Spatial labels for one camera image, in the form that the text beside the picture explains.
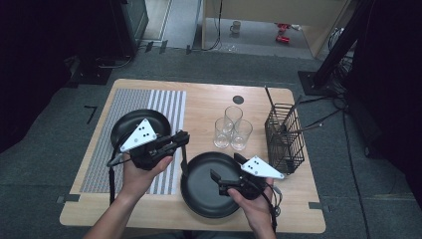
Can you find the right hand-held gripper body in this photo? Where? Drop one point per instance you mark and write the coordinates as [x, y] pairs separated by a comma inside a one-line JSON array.
[[249, 187]]

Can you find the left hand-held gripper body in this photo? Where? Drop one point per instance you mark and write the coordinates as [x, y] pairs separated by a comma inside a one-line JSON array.
[[146, 156]]

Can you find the clear drinking glass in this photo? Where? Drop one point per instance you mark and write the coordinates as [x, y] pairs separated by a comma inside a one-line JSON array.
[[233, 114], [241, 137], [221, 136]]

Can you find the person's right hand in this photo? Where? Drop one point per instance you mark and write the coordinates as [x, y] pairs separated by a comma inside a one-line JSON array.
[[258, 212]]

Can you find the person's left hand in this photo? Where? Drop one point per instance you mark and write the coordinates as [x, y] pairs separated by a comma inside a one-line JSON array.
[[139, 182]]

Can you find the grey white striped placemat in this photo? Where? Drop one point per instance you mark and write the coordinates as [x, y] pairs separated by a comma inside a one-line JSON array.
[[99, 166]]

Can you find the black round table grommet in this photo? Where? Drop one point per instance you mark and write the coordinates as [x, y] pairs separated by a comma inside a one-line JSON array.
[[238, 99]]

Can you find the thin black utensil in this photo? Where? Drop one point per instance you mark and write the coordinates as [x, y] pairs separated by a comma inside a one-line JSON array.
[[268, 96]]

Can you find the dark tape strip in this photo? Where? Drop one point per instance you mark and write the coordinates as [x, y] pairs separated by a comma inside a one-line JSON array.
[[316, 205], [68, 198]]

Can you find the dark grey utensil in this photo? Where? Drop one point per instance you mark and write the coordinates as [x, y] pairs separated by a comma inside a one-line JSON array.
[[293, 109]]

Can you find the silver-tipped dark utensil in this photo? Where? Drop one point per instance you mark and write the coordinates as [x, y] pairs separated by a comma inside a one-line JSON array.
[[312, 126]]

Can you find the black equipment base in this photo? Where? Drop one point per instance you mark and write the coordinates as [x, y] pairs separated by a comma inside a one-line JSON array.
[[89, 74]]

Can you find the black cabinet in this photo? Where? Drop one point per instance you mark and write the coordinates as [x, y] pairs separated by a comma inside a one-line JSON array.
[[132, 26]]

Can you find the grey mug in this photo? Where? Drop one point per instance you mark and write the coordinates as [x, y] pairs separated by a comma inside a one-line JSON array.
[[236, 26]]

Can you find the red tool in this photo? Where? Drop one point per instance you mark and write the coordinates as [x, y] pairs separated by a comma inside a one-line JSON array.
[[282, 39], [283, 26]]

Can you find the dark curtain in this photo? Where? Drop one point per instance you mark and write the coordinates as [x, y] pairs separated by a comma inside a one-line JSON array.
[[391, 99], [33, 66]]

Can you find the black stand pole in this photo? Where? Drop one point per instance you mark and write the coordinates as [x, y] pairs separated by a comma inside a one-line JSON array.
[[345, 36]]

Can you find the black stand base plate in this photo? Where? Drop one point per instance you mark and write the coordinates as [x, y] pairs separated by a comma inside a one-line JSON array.
[[308, 84]]

